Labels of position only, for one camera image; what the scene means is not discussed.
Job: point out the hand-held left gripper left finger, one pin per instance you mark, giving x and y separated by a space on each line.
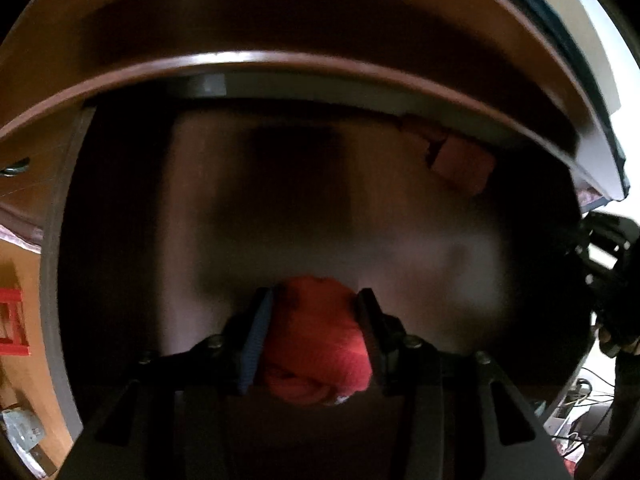
255 340

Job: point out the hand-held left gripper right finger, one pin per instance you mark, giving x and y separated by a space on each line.
382 350

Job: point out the red underwear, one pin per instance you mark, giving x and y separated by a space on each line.
315 330

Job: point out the wooden desk drawer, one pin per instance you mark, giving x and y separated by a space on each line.
300 185

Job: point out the salmon pink underwear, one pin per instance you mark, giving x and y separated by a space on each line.
460 165

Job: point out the person's right hand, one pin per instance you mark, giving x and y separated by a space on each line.
612 346

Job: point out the pink striped cloth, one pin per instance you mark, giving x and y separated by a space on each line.
20 240
590 197

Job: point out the red plastic stool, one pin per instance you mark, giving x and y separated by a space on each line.
12 330

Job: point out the grey plastic packet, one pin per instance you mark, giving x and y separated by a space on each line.
22 430

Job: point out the blue plaid tablecloth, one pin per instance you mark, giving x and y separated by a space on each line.
562 35

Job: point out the dark wooden desk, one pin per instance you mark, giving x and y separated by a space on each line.
300 10

